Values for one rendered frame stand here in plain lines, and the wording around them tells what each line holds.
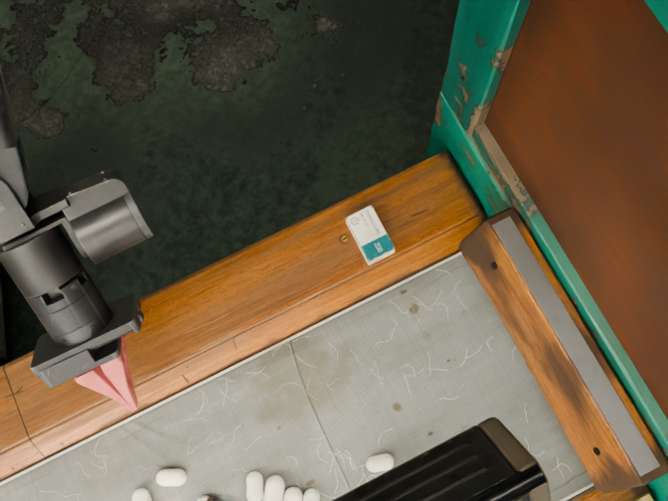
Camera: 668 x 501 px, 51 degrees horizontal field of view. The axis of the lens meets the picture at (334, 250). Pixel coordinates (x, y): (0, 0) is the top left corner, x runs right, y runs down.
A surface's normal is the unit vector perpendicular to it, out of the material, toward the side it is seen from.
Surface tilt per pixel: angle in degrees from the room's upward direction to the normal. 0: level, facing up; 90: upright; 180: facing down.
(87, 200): 43
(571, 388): 66
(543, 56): 90
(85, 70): 0
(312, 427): 0
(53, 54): 0
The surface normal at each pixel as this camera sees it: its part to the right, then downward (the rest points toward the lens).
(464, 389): -0.04, -0.26
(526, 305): -0.84, 0.30
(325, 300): 0.29, 0.42
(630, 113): -0.89, 0.44
